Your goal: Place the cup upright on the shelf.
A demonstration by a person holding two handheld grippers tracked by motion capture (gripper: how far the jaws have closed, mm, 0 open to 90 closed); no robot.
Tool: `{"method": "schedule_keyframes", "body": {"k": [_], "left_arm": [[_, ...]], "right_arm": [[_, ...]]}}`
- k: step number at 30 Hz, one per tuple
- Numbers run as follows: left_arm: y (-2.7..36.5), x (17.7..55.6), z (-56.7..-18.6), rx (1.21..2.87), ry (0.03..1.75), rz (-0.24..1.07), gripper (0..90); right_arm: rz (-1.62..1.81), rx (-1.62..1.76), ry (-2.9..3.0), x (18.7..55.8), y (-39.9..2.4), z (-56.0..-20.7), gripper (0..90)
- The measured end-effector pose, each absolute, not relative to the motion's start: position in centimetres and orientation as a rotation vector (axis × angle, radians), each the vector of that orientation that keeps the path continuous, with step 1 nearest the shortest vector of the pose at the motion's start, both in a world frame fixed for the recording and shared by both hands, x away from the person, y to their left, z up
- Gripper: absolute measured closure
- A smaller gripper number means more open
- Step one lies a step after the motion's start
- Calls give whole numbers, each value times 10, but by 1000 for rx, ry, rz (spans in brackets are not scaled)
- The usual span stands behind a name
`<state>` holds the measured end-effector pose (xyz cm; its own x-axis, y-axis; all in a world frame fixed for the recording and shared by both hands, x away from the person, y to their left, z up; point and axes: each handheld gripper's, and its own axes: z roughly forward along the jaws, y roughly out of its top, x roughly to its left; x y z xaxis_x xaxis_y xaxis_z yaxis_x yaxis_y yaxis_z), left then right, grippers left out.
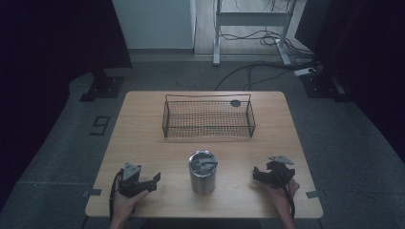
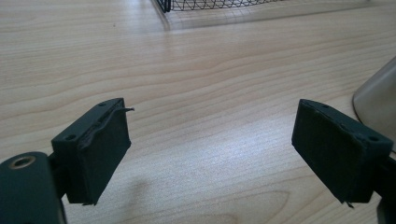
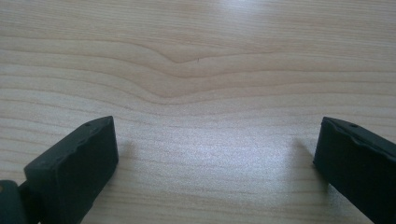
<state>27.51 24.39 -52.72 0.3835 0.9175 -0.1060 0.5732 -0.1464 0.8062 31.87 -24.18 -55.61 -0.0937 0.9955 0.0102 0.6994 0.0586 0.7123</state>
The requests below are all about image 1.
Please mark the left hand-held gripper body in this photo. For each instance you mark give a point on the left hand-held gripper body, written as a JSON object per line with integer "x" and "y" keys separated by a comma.
{"x": 130, "y": 178}

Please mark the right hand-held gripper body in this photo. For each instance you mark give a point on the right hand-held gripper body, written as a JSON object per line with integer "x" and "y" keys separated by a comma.
{"x": 281, "y": 173}

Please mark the person's right hand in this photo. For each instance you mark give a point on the person's right hand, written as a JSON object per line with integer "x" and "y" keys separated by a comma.
{"x": 283, "y": 197}

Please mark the person's left hand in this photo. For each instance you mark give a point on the person's left hand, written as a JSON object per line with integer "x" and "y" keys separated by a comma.
{"x": 122, "y": 206}

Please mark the grey tape piece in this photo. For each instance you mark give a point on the grey tape piece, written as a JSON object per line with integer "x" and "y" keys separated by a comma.
{"x": 93, "y": 192}
{"x": 312, "y": 194}

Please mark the steel tumbler with lid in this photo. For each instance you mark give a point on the steel tumbler with lid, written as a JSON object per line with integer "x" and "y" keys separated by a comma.
{"x": 202, "y": 173}

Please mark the black tape floor marker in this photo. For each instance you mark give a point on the black tape floor marker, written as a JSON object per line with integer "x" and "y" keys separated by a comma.
{"x": 101, "y": 125}

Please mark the round dark table grommet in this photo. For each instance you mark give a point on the round dark table grommet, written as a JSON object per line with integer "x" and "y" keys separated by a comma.
{"x": 235, "y": 102}

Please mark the black stand base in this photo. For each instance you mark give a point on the black stand base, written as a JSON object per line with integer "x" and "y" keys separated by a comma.
{"x": 103, "y": 87}
{"x": 321, "y": 86}

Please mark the white power strip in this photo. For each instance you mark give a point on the white power strip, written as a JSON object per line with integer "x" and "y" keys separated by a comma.
{"x": 304, "y": 72}

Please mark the dark curtain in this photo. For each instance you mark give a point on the dark curtain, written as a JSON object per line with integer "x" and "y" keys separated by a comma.
{"x": 47, "y": 47}
{"x": 366, "y": 47}

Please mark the white panel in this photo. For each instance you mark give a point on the white panel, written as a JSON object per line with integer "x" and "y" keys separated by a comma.
{"x": 154, "y": 22}

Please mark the white metal desk frame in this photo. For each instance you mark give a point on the white metal desk frame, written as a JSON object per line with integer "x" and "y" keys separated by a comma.
{"x": 251, "y": 18}

